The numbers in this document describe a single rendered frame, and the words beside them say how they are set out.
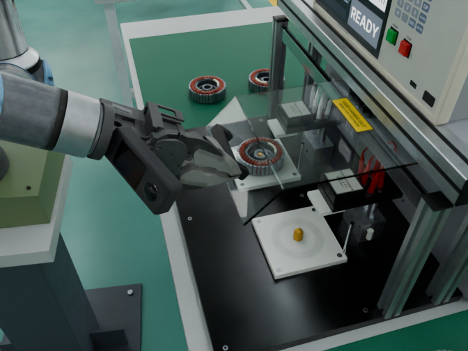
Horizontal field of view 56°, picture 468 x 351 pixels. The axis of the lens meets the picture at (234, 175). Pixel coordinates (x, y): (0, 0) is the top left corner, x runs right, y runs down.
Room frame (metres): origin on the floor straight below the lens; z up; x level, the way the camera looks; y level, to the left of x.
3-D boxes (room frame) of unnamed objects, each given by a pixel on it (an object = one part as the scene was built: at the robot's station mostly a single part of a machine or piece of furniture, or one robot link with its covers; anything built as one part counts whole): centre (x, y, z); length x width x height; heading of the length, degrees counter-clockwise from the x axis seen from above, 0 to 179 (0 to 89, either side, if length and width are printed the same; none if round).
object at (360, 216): (0.61, -0.27, 0.80); 0.07 x 0.05 x 0.06; 16
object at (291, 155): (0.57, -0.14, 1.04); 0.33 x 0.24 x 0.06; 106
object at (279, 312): (0.69, -0.11, 0.76); 0.64 x 0.47 x 0.02; 16
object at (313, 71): (0.71, -0.19, 1.03); 0.62 x 0.01 x 0.03; 16
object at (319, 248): (0.57, -0.13, 0.78); 0.15 x 0.15 x 0.01; 16
